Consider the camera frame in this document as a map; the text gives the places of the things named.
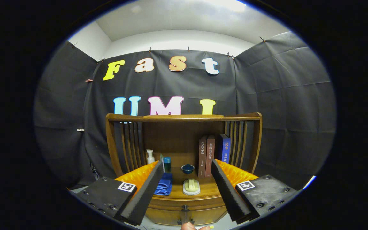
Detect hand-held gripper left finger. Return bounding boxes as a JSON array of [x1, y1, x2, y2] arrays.
[[75, 160, 165, 226]]

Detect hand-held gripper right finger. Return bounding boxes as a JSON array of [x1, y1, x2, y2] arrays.
[[211, 159, 300, 224]]

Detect wooden drawer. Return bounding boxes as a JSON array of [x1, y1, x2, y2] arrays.
[[150, 196, 227, 211]]

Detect green handled white brush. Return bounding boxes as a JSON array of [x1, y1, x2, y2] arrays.
[[183, 178, 201, 196]]

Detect wooden cabinet with slatted shelf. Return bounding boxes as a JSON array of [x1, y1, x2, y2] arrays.
[[106, 112, 263, 226]]

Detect blue folded towel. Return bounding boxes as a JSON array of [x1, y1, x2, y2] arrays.
[[154, 172, 173, 196]]

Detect reddish brown book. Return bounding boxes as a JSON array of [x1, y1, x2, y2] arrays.
[[205, 135, 216, 178]]

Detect blue book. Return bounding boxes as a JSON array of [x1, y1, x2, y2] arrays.
[[215, 134, 231, 164]]

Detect dark brown book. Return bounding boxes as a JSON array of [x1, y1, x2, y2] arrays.
[[198, 136, 207, 177]]

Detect black backdrop cloth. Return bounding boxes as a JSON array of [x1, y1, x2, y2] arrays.
[[34, 30, 336, 190]]

